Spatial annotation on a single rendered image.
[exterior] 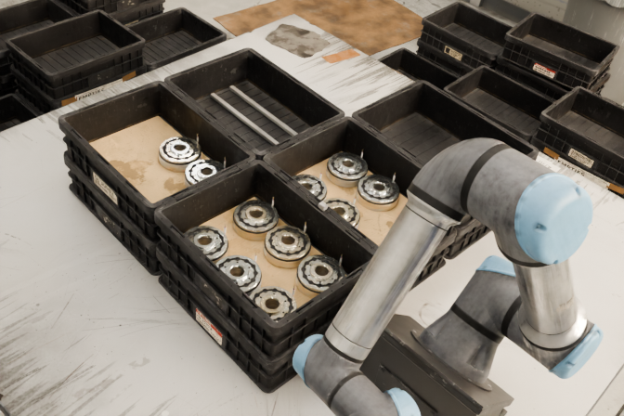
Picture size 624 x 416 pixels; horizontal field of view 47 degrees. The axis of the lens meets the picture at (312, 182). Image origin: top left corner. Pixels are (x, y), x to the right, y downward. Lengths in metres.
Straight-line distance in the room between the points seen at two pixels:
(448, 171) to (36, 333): 0.98
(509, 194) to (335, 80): 1.48
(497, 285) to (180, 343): 0.68
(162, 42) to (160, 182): 1.48
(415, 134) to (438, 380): 0.87
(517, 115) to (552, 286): 1.94
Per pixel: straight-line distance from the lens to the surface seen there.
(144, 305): 1.68
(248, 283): 1.50
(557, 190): 1.00
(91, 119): 1.86
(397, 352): 1.39
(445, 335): 1.43
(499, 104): 3.10
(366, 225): 1.70
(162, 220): 1.53
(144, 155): 1.85
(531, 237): 1.00
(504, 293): 1.41
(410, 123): 2.06
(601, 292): 1.95
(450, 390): 1.34
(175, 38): 3.21
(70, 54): 2.91
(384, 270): 1.10
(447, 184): 1.07
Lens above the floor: 2.00
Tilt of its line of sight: 41 degrees down
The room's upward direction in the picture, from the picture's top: 8 degrees clockwise
